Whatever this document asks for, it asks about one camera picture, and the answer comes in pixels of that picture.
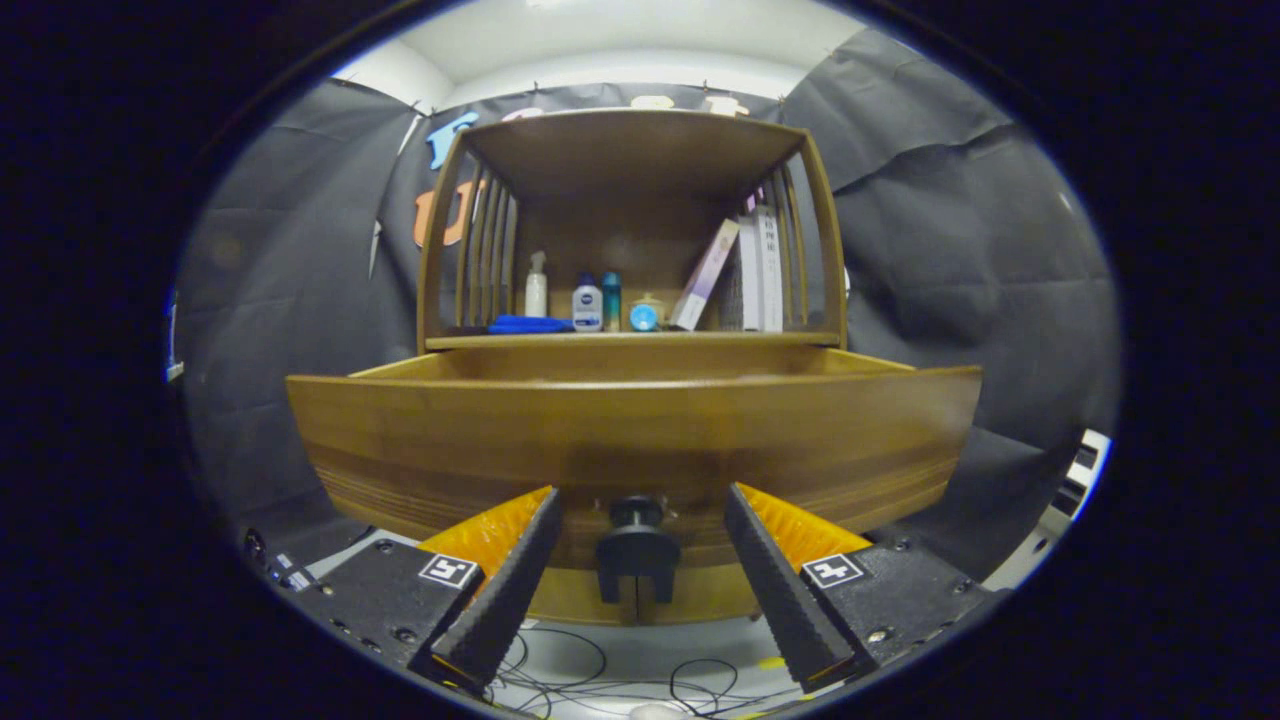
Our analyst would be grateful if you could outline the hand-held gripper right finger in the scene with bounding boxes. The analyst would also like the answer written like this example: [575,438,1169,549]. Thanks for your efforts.
[724,482,1001,694]

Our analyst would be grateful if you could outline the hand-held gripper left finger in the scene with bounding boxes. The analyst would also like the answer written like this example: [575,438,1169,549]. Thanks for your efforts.
[290,485,564,691]

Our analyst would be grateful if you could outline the black drawer knob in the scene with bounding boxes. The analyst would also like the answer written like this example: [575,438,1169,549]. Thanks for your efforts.
[596,496,682,605]

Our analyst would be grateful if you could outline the wooden drawer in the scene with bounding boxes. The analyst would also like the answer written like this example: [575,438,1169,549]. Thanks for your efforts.
[285,345,984,626]

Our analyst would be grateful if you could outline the wooden countertop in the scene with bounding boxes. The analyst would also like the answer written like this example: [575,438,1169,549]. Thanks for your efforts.
[425,330,843,351]

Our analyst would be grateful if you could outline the wooden cabinet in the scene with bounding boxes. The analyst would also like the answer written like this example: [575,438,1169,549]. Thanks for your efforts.
[417,108,849,353]

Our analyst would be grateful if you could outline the white bottle with blue cap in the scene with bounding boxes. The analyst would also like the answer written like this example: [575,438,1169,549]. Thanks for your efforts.
[572,274,604,332]

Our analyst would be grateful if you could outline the patterned cover book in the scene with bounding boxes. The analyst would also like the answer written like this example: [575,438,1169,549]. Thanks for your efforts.
[722,215,759,331]

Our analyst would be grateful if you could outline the purple and white book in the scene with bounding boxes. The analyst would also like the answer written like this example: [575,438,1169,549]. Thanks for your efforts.
[669,218,741,331]

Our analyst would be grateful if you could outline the black floor cables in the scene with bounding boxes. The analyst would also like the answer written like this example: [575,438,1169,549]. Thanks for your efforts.
[490,625,781,719]

